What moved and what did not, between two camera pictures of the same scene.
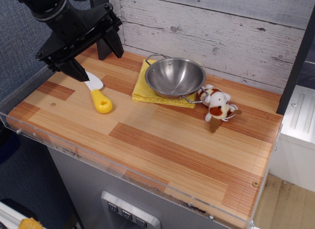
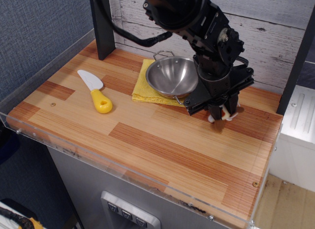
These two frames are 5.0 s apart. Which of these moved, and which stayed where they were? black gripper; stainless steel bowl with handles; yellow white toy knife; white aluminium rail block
Moved: black gripper
Stayed: white aluminium rail block; stainless steel bowl with handles; yellow white toy knife
